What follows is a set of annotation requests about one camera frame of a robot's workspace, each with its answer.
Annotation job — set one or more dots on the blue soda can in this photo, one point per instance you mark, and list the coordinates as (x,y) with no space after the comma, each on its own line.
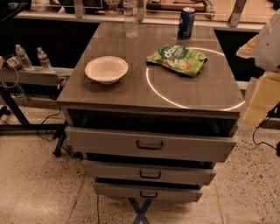
(186,22)

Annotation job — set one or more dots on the grey top drawer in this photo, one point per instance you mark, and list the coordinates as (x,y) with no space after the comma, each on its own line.
(150,145)

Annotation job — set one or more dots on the grey side bench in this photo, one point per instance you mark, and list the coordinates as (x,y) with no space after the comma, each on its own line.
(37,76)

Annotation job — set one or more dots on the white bowl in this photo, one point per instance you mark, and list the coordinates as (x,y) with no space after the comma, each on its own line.
(106,70)

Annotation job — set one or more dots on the small water bottle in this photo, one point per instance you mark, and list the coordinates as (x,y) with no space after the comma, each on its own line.
(24,58)
(44,61)

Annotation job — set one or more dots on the clear water bottle on cabinet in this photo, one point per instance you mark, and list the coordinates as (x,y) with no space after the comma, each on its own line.
(130,18)

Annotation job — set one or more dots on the grey drawer cabinet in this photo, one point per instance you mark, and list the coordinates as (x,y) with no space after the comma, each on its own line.
(151,98)

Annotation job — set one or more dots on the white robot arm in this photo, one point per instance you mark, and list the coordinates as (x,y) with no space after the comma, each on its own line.
(264,48)

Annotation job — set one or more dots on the left small water bottle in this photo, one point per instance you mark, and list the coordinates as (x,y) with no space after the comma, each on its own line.
(24,58)

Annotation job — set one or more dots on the grey back shelf rail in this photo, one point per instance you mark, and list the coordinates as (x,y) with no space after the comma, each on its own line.
(245,15)

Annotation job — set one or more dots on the grey drawer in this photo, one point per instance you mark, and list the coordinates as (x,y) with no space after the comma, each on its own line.
(157,171)
(150,145)
(147,192)

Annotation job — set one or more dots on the grey bottom drawer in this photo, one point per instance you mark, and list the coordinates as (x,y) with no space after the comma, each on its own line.
(147,192)

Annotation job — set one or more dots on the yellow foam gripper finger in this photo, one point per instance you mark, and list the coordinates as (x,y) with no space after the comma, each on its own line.
(247,50)
(264,98)

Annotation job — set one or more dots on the right small water bottle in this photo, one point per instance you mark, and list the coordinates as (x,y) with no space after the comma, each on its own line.
(44,61)

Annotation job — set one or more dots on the green snack bag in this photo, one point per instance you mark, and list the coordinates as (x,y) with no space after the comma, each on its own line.
(179,59)

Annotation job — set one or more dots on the grey middle drawer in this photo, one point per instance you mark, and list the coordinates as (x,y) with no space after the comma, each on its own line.
(157,171)

